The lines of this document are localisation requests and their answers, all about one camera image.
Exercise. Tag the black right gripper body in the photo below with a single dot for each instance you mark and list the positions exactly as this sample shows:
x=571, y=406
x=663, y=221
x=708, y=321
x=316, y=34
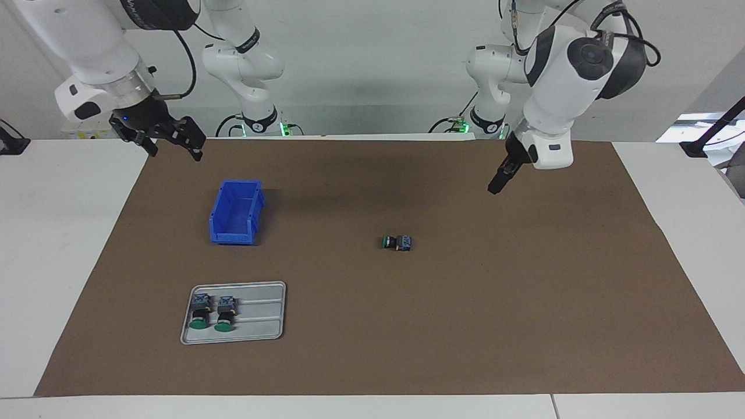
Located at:
x=142, y=119

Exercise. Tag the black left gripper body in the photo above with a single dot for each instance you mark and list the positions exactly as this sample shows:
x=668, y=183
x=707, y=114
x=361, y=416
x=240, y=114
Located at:
x=515, y=154

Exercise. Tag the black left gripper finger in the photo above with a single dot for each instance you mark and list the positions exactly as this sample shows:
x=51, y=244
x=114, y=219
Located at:
x=502, y=179

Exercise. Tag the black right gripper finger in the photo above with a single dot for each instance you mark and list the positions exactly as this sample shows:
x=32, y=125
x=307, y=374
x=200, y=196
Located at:
x=192, y=137
x=148, y=145

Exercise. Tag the green push button switch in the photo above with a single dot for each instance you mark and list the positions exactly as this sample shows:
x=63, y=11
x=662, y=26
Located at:
x=401, y=242
x=199, y=306
x=224, y=308

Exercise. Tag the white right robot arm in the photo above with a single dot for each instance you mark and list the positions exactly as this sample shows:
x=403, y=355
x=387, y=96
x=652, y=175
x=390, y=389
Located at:
x=250, y=64

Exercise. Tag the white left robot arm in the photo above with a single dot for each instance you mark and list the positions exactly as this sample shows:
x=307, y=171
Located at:
x=559, y=93

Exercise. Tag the white box yellow label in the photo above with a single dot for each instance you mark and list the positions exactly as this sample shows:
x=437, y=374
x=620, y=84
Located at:
x=81, y=132

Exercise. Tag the blue plastic bin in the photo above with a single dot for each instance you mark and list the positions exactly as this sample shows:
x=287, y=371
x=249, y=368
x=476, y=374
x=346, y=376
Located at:
x=236, y=209

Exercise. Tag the black stand base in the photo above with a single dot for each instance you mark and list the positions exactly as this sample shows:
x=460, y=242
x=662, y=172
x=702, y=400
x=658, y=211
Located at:
x=11, y=145

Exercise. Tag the brown table mat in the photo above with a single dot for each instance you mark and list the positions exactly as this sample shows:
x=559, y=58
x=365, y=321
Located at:
x=407, y=320

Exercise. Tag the grey metal tray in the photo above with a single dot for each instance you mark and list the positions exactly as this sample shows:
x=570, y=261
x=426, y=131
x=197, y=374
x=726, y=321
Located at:
x=262, y=326

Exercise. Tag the grey chair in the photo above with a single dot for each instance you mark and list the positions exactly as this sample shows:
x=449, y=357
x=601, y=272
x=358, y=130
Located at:
x=736, y=174

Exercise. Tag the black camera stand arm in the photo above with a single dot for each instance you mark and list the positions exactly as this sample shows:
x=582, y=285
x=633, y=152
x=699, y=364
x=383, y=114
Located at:
x=695, y=149

